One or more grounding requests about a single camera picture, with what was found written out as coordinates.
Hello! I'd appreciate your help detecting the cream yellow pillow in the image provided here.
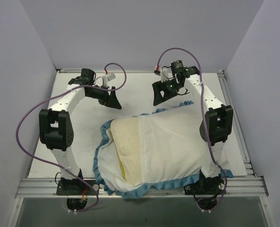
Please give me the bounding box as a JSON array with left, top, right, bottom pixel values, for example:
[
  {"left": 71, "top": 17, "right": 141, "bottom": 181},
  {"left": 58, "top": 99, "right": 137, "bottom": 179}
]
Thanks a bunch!
[{"left": 110, "top": 117, "right": 143, "bottom": 186}]

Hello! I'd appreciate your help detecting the blue white pillowcase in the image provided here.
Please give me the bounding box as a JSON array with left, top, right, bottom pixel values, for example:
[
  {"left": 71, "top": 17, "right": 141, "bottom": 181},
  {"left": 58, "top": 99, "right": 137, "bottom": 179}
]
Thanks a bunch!
[{"left": 93, "top": 100, "right": 234, "bottom": 201}]

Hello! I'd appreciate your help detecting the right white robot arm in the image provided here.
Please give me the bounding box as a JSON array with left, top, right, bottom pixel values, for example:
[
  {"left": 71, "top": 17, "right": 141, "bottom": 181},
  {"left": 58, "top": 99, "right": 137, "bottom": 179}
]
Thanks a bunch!
[{"left": 152, "top": 60, "right": 233, "bottom": 193}]

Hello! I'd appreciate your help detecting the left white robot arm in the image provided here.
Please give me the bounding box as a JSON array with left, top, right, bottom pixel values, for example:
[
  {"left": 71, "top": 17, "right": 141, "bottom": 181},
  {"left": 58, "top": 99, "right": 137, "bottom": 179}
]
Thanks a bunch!
[{"left": 39, "top": 69, "right": 122, "bottom": 194}]

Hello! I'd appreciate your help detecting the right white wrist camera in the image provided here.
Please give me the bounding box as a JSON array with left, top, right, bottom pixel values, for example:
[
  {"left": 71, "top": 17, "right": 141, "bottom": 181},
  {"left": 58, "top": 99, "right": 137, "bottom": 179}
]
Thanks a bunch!
[{"left": 154, "top": 66, "right": 172, "bottom": 82}]

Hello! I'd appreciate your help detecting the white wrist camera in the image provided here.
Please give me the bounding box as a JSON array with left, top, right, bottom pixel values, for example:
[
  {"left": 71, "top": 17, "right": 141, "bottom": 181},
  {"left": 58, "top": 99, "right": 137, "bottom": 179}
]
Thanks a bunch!
[
  {"left": 102, "top": 70, "right": 116, "bottom": 87},
  {"left": 154, "top": 66, "right": 172, "bottom": 82}
]

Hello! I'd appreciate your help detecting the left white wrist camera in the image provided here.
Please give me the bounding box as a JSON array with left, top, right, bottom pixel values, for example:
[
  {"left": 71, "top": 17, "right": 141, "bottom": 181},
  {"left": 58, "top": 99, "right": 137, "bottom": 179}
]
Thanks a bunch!
[{"left": 102, "top": 70, "right": 116, "bottom": 87}]

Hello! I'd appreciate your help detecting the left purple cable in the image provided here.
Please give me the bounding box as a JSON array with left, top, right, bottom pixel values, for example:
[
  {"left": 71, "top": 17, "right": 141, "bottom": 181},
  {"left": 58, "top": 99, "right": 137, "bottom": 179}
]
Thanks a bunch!
[{"left": 16, "top": 62, "right": 127, "bottom": 211}]

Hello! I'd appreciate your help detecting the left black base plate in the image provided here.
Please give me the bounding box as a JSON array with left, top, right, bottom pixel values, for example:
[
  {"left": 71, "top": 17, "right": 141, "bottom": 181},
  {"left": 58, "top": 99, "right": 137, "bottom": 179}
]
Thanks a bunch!
[{"left": 56, "top": 179, "right": 100, "bottom": 196}]

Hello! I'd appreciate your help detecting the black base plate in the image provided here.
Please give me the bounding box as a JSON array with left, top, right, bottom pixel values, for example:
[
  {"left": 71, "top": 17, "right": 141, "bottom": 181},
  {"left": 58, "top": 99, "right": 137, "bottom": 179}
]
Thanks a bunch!
[
  {"left": 56, "top": 179, "right": 100, "bottom": 196},
  {"left": 184, "top": 175, "right": 224, "bottom": 196}
]

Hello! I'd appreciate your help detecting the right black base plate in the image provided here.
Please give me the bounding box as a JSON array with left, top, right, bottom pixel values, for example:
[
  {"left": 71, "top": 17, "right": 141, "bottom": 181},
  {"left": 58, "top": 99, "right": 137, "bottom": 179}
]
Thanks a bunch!
[{"left": 184, "top": 175, "right": 224, "bottom": 196}]

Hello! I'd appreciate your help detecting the front aluminium rail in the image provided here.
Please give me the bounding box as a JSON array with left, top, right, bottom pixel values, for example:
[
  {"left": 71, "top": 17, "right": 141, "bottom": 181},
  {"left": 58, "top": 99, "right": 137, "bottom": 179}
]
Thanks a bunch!
[{"left": 15, "top": 176, "right": 269, "bottom": 198}]

